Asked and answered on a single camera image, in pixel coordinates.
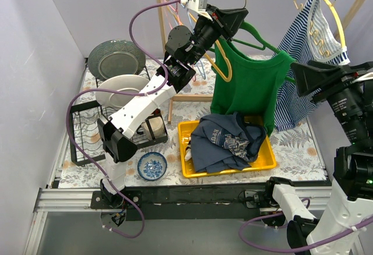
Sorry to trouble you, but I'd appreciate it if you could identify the black wire dish rack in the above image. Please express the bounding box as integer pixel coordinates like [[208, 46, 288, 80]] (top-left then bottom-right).
[[69, 68, 168, 167]]

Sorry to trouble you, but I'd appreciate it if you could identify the light blue wire hanger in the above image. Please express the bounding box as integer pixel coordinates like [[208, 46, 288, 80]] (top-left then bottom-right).
[[186, 9, 206, 80]]

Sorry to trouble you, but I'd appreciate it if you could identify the wooden yellow curved hanger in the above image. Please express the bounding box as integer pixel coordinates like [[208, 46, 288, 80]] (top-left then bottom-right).
[[281, 0, 350, 65]]

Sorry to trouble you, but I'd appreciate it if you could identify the yellow plastic tray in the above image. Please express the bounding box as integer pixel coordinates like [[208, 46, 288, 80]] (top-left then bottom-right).
[[178, 120, 277, 178]]

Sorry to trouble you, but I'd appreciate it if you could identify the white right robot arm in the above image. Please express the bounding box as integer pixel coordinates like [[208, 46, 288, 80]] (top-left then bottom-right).
[[262, 61, 372, 254]]

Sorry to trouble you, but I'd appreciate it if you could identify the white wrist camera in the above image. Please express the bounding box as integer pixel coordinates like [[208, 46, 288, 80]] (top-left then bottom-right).
[[180, 0, 213, 21], [360, 72, 373, 82]]

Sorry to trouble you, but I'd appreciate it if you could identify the yellow plastic hanger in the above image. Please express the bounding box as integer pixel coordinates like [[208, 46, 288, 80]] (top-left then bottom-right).
[[168, 0, 233, 82]]

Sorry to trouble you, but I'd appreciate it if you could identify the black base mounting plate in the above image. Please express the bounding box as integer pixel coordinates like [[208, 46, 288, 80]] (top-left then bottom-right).
[[90, 183, 288, 228]]

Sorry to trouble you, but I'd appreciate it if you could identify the pink wire hanger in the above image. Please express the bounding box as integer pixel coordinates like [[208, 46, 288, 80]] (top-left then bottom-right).
[[164, 0, 187, 26]]

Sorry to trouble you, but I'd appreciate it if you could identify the white ceramic plate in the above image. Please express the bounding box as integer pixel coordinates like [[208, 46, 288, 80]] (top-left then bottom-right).
[[95, 75, 149, 109]]

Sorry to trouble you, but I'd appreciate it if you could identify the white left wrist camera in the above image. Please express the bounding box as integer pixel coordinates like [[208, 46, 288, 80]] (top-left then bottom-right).
[[180, 0, 213, 21]]

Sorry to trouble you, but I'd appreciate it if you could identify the navy blue tank top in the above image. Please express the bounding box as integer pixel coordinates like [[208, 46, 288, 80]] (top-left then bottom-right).
[[191, 112, 267, 173]]

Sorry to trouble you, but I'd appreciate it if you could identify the green tank top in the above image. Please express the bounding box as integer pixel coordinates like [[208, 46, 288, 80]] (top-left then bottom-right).
[[210, 38, 295, 136]]

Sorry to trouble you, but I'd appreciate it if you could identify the beige ceramic mug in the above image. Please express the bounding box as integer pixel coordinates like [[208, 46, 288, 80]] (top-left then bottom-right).
[[142, 116, 165, 140]]

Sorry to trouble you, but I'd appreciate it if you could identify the dark green patterned plate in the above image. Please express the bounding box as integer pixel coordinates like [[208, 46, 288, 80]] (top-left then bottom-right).
[[87, 40, 146, 80]]

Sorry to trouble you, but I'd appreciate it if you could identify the black white striped tank top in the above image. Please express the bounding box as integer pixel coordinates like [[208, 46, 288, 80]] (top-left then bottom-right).
[[184, 141, 192, 161]]

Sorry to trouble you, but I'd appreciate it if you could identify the blue white patterned bowl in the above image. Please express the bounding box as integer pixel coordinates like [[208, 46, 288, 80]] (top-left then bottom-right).
[[138, 152, 167, 181]]

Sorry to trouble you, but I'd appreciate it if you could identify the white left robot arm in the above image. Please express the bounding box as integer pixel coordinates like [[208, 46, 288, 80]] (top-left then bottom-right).
[[97, 5, 248, 208]]

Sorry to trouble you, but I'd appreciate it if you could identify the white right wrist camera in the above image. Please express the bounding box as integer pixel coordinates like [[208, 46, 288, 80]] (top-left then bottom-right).
[[360, 72, 373, 82]]

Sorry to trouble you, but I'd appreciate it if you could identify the navy white striped tank top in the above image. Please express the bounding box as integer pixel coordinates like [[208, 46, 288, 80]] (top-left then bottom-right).
[[275, 0, 350, 132]]

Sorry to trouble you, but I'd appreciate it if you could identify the green plastic hanger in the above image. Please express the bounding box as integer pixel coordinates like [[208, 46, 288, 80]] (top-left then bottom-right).
[[233, 0, 295, 84]]

